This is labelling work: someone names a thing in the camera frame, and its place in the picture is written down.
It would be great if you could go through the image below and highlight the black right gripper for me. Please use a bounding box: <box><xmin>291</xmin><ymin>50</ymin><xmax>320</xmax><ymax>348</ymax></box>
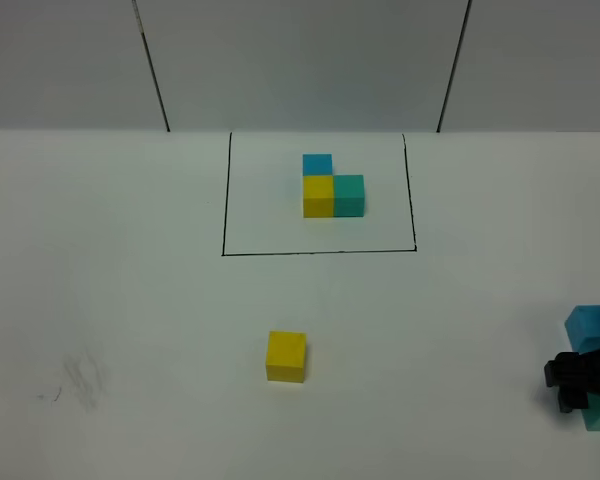
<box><xmin>544</xmin><ymin>349</ymin><xmax>600</xmax><ymax>413</ymax></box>

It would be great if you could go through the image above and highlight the green template cube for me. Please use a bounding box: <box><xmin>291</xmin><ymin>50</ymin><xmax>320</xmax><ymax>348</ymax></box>
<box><xmin>334</xmin><ymin>175</ymin><xmax>366</xmax><ymax>217</ymax></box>

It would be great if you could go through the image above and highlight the yellow template cube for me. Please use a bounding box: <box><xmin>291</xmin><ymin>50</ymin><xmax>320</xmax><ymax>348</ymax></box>
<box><xmin>303</xmin><ymin>175</ymin><xmax>335</xmax><ymax>218</ymax></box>

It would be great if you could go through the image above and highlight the blue template cube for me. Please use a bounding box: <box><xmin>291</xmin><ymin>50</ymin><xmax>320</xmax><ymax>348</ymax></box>
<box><xmin>302</xmin><ymin>153</ymin><xmax>333</xmax><ymax>176</ymax></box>

